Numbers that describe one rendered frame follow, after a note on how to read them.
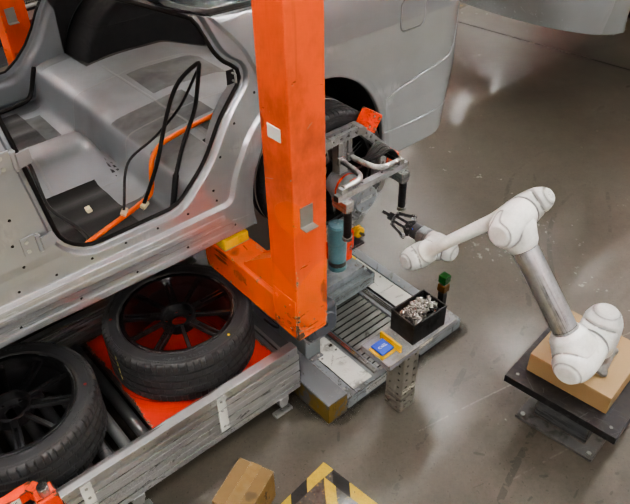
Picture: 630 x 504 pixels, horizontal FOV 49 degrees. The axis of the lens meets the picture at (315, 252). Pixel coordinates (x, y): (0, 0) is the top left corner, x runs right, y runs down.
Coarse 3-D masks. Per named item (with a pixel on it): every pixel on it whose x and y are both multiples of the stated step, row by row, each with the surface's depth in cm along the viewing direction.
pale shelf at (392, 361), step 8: (448, 320) 303; (456, 320) 304; (440, 328) 300; (448, 328) 303; (376, 336) 297; (392, 336) 296; (400, 336) 296; (432, 336) 296; (368, 344) 293; (400, 344) 293; (408, 344) 293; (416, 344) 292; (424, 344) 294; (368, 352) 290; (408, 352) 289; (376, 360) 288; (384, 360) 286; (392, 360) 286; (400, 360) 286; (384, 368) 286; (392, 368) 285
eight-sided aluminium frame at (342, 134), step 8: (344, 128) 303; (352, 128) 302; (360, 128) 303; (328, 136) 298; (336, 136) 297; (344, 136) 299; (352, 136) 303; (360, 136) 314; (368, 136) 310; (376, 136) 314; (328, 144) 294; (336, 144) 298; (376, 160) 329; (384, 160) 326; (376, 184) 334; (384, 184) 336; (376, 192) 335; (352, 216) 336; (360, 216) 335; (352, 224) 334
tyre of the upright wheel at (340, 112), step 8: (328, 96) 322; (328, 104) 310; (336, 104) 310; (344, 104) 317; (328, 112) 301; (336, 112) 302; (344, 112) 305; (352, 112) 308; (328, 120) 300; (336, 120) 303; (344, 120) 307; (352, 120) 310; (328, 128) 302; (256, 176) 308; (264, 176) 304; (368, 176) 338; (256, 184) 310; (264, 184) 307; (256, 192) 313; (264, 192) 307; (264, 200) 312; (256, 208) 326; (264, 208) 315; (264, 216) 327
